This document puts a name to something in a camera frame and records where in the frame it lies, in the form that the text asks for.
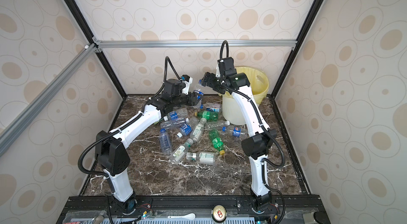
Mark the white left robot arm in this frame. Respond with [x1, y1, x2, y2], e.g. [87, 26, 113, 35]
[77, 75, 200, 211]

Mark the white plastic spoon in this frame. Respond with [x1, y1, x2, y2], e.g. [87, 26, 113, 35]
[167, 213, 196, 220]

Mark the diagonal aluminium rail left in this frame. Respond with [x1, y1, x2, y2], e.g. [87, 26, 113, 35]
[1, 44, 96, 155]

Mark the clear bottle green label bottom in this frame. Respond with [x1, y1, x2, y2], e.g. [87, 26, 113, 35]
[186, 152, 216, 165]

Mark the clear bottle white green label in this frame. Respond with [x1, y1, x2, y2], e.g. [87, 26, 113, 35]
[170, 138, 194, 164]

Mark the clear bottle grey cap tall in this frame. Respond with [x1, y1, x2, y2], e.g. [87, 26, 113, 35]
[190, 118, 207, 143]

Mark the drink can top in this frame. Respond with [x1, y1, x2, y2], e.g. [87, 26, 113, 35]
[212, 205, 227, 224]

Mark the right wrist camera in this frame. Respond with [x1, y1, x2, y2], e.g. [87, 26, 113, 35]
[216, 57, 237, 79]

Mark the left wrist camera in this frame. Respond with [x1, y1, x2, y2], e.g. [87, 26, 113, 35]
[181, 75, 193, 95]

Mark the green bottle yellow cap upper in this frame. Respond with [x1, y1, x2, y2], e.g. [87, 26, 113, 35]
[195, 110, 218, 122]

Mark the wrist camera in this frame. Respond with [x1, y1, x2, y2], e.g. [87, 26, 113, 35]
[216, 57, 237, 79]
[181, 75, 193, 95]

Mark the clear Pepsi bottle blue label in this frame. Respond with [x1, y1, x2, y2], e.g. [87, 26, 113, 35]
[221, 125, 248, 139]

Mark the clear crushed bottle blue label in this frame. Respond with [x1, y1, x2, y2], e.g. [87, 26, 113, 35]
[163, 108, 188, 121]

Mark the yellow plastic bin liner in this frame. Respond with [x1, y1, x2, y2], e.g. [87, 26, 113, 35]
[236, 66, 269, 106]

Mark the green bottle yellow cap lower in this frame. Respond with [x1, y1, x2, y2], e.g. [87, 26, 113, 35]
[209, 129, 225, 155]

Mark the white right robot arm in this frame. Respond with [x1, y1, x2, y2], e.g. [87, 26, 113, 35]
[202, 40, 285, 211]

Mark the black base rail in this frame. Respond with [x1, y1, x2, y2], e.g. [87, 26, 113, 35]
[57, 195, 330, 224]

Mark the green bottle yellow cap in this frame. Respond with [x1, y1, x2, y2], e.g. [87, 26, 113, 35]
[195, 110, 218, 122]
[209, 129, 225, 155]

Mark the clear bottle blue cap far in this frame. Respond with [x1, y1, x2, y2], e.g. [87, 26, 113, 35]
[203, 102, 222, 113]

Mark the horizontal aluminium rail back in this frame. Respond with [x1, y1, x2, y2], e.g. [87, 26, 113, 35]
[95, 39, 297, 48]

